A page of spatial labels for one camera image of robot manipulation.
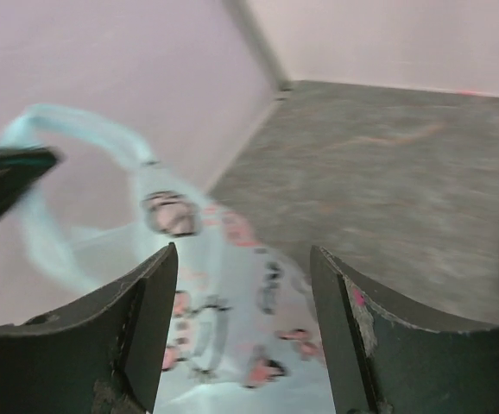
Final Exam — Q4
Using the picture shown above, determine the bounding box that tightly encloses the light blue plastic bag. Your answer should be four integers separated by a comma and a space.
0, 104, 334, 413

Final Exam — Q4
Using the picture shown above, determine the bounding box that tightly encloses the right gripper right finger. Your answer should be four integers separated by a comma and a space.
310, 246, 499, 413

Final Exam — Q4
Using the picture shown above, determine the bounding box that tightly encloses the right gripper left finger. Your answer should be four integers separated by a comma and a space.
0, 244, 177, 414

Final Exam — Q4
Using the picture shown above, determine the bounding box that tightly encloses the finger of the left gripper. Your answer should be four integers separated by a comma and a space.
0, 147, 60, 218

